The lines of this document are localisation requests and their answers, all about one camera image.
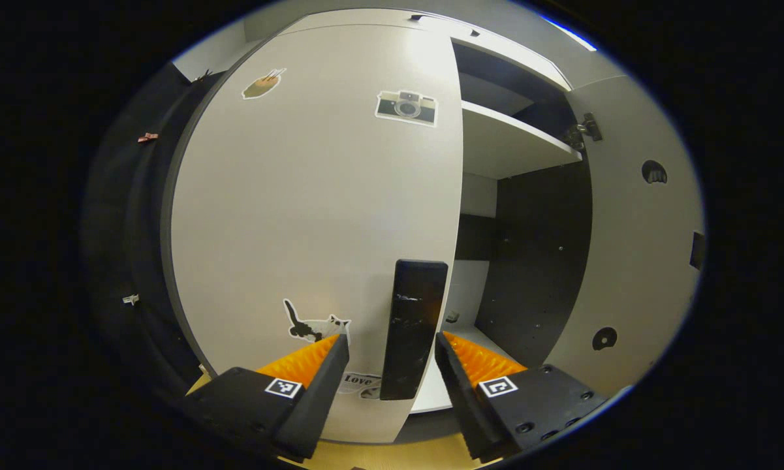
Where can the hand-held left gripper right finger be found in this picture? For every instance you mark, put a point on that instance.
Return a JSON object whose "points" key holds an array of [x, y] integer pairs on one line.
{"points": [[463, 398]]}

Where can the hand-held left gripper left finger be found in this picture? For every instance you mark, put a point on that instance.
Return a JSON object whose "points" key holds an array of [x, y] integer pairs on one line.
{"points": [[310, 405]]}

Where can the white double-door shoe cabinet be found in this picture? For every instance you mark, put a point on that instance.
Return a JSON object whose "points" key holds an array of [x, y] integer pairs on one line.
{"points": [[535, 261]]}

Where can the white cabinet door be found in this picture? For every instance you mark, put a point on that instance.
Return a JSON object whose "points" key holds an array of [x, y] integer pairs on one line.
{"points": [[300, 196], [633, 261]]}

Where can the metal door hinge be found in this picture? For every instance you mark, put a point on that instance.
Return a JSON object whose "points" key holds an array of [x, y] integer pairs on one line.
{"points": [[584, 130]]}

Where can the white cabinet top drawer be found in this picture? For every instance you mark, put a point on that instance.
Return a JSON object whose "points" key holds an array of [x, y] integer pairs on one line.
{"points": [[509, 59]]}

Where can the white clip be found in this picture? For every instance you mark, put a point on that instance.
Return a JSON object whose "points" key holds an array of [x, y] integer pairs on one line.
{"points": [[130, 299]]}

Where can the black backdrop cloth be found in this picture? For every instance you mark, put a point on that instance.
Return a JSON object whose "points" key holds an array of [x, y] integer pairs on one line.
{"points": [[124, 228]]}

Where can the red clip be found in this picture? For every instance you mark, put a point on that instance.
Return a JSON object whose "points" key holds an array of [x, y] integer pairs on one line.
{"points": [[147, 138]]}

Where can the dark clip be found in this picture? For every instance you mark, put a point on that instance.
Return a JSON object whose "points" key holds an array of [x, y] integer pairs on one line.
{"points": [[202, 75]]}

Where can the long ceiling light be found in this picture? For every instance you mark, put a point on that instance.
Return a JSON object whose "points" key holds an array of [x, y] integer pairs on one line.
{"points": [[571, 34]]}

